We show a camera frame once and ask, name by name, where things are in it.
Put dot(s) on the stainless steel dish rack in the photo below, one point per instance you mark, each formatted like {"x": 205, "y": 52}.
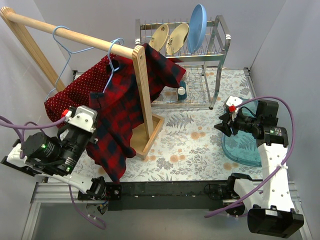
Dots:
{"x": 204, "y": 69}

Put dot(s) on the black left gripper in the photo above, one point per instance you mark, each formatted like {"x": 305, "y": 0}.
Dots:
{"x": 81, "y": 136}

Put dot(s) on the wooden clothes rack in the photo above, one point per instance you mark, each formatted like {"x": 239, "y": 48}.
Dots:
{"x": 145, "y": 134}

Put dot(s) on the cream floral plate right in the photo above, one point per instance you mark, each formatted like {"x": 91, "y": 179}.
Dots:
{"x": 177, "y": 39}

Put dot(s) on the cream floral plate left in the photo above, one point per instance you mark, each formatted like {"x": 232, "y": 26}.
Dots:
{"x": 159, "y": 37}

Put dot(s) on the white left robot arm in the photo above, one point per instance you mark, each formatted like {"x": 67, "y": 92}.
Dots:
{"x": 56, "y": 157}

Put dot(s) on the red polka dot skirt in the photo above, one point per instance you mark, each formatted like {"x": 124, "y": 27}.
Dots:
{"x": 78, "y": 92}

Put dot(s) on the teal transparent plastic basin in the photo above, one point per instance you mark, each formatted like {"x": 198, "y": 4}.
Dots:
{"x": 241, "y": 149}

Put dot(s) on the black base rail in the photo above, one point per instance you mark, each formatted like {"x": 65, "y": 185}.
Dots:
{"x": 161, "y": 195}

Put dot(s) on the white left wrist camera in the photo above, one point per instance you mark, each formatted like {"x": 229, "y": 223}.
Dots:
{"x": 81, "y": 117}

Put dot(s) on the red plaid garment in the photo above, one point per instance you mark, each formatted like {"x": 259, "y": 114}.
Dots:
{"x": 119, "y": 108}

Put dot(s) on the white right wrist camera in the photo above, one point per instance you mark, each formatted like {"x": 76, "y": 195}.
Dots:
{"x": 231, "y": 106}

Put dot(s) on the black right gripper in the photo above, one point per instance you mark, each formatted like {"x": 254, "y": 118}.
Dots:
{"x": 229, "y": 124}

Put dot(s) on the blue plate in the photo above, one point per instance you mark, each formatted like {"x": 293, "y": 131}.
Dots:
{"x": 197, "y": 28}

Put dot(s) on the floral table mat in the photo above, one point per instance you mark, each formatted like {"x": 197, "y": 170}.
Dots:
{"x": 188, "y": 147}

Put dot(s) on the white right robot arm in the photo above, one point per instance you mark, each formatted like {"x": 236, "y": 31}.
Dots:
{"x": 270, "y": 209}

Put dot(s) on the cream floral plate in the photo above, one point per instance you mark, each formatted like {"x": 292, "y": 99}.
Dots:
{"x": 159, "y": 37}
{"x": 177, "y": 39}

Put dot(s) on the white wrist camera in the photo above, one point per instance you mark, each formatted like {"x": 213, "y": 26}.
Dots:
{"x": 231, "y": 106}
{"x": 81, "y": 117}

